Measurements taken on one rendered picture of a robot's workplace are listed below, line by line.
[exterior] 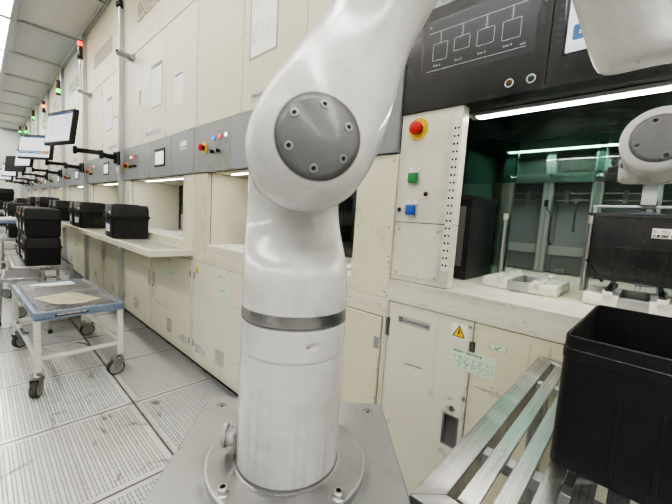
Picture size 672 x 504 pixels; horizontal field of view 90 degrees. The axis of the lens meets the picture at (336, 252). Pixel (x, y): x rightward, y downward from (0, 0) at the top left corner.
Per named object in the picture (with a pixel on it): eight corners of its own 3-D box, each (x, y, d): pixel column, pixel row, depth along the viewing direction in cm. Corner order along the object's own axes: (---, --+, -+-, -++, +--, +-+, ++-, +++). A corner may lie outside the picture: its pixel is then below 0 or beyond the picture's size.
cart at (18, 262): (1, 297, 354) (-1, 252, 349) (65, 291, 392) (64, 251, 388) (5, 320, 290) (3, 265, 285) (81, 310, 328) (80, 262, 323)
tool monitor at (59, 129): (43, 156, 279) (42, 111, 275) (114, 166, 316) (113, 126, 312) (51, 152, 251) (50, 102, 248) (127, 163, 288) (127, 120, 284)
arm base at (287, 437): (172, 531, 31) (175, 339, 29) (230, 412, 50) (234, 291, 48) (375, 537, 32) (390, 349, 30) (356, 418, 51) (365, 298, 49)
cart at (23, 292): (6, 347, 238) (4, 280, 233) (93, 331, 277) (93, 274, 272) (29, 402, 175) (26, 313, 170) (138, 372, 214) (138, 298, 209)
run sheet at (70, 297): (29, 298, 202) (29, 296, 202) (72, 291, 224) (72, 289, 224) (61, 306, 190) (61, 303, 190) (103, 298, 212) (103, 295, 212)
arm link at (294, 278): (237, 332, 32) (246, 70, 30) (245, 289, 50) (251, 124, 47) (358, 330, 35) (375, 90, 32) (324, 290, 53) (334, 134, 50)
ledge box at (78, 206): (70, 226, 347) (70, 200, 344) (102, 226, 368) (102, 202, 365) (78, 228, 327) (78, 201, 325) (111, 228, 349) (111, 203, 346)
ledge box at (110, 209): (101, 235, 268) (101, 202, 265) (140, 235, 287) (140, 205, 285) (109, 238, 246) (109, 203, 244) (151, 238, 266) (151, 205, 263)
